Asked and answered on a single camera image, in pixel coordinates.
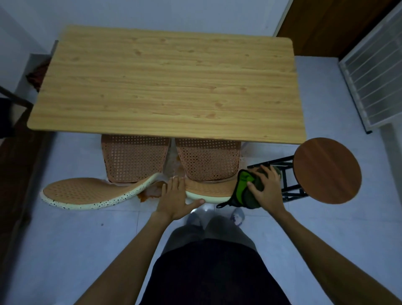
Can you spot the person's left hand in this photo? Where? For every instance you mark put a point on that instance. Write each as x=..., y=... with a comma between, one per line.
x=171, y=204

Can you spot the person's right hand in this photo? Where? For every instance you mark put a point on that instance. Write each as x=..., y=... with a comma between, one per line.
x=270, y=194

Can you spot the person's left little finger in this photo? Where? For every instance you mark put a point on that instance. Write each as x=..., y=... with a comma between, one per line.
x=164, y=190

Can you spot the person's right thumb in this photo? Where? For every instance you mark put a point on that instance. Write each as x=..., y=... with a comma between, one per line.
x=255, y=189

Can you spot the person's left thumb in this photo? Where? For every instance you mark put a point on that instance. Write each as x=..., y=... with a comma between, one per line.
x=195, y=205

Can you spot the person's left middle finger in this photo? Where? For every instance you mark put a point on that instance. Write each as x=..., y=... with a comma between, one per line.
x=176, y=186

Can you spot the green and grey cloth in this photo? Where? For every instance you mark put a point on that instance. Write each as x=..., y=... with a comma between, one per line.
x=243, y=191

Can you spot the orange mesh chair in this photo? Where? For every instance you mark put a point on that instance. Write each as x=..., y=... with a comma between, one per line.
x=138, y=157

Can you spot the person's left forearm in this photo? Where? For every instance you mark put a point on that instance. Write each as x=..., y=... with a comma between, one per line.
x=125, y=264

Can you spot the person's right forearm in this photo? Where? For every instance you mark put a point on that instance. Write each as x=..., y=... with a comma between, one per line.
x=326, y=260

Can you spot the grey slipper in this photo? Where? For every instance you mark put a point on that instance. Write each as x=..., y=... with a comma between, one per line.
x=194, y=219
x=238, y=216

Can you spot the grey shorts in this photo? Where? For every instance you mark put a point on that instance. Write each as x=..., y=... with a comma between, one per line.
x=216, y=231

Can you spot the dark shirt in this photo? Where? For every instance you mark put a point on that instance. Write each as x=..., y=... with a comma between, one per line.
x=213, y=276

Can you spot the white metal window grille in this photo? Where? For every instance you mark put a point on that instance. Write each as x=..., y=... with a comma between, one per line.
x=373, y=72

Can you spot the dark red cloth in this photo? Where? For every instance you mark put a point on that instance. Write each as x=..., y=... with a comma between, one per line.
x=39, y=75

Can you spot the dark wooden furniture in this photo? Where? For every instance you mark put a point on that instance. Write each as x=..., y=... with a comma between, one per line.
x=12, y=110

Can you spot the brown wooden door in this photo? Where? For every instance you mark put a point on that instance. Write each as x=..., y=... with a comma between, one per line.
x=326, y=28

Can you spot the round wooden stool black frame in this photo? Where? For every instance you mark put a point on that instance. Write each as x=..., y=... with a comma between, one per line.
x=326, y=171

